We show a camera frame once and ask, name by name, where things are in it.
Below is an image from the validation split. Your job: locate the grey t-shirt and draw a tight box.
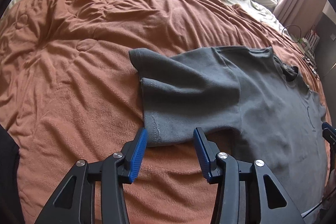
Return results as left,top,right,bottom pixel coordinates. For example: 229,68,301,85
129,46,327,212

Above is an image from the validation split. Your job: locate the black folded printed shirt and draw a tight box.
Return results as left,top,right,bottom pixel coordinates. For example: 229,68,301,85
1,126,25,223

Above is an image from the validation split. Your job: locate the striped gift bag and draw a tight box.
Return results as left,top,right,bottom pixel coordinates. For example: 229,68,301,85
303,30,320,55

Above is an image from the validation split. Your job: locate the orange-brown bed blanket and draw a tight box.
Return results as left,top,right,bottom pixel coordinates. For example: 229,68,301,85
1,0,325,223

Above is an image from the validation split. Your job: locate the pink right curtain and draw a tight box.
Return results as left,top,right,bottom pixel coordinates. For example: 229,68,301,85
273,0,327,33

